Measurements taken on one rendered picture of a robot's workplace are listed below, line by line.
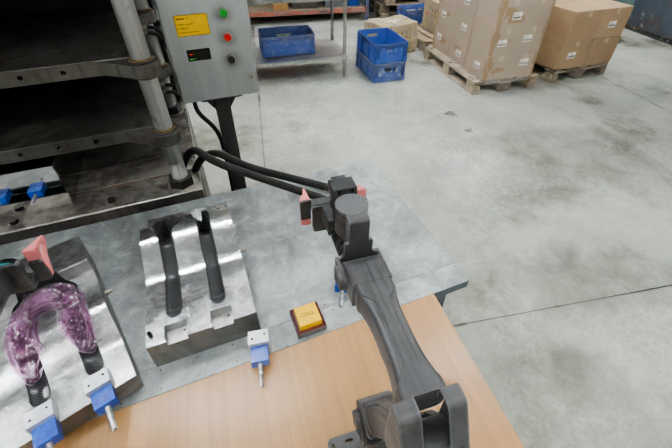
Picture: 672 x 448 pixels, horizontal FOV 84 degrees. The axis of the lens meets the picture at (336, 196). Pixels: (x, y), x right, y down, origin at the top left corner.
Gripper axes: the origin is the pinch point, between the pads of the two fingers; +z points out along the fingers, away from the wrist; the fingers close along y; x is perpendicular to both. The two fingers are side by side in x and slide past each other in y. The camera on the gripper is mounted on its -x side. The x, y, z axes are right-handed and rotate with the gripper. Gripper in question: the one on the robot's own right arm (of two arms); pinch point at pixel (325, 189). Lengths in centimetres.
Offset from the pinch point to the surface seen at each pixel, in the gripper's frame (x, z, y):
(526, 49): 73, 259, -283
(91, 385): 32, -12, 57
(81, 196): 41, 74, 80
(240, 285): 31.3, 4.8, 23.2
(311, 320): 36.4, -7.6, 6.7
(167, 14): -20, 81, 32
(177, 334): 34, -4, 40
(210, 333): 33.7, -5.8, 31.8
